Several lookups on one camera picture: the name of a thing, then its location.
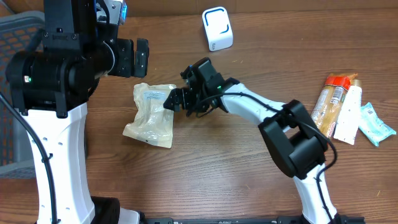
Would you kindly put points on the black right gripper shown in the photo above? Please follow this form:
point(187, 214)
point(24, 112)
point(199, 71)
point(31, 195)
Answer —
point(193, 94)

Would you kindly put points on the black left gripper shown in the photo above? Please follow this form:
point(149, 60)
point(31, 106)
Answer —
point(126, 57)

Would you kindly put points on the beige clear pouch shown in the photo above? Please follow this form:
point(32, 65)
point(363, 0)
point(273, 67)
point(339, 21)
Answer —
point(153, 124)

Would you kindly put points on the orange noodle packet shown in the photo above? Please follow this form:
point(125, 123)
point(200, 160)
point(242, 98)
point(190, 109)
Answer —
point(330, 101)

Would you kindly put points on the white cream tube gold cap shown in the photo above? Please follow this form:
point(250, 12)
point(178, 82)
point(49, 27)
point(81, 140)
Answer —
point(348, 121)

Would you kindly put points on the teal tissue packet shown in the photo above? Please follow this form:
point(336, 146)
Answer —
point(375, 129)

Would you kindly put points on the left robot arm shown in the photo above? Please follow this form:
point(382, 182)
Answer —
point(60, 163)

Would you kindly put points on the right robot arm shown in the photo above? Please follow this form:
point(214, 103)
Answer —
point(295, 144)

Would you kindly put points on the white barcode scanner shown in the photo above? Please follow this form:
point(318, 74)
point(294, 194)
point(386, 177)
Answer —
point(218, 29)

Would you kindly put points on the grey plastic shopping basket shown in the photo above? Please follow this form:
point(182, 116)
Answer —
point(23, 33)

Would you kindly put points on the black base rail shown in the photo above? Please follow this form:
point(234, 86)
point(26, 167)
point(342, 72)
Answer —
point(279, 220)

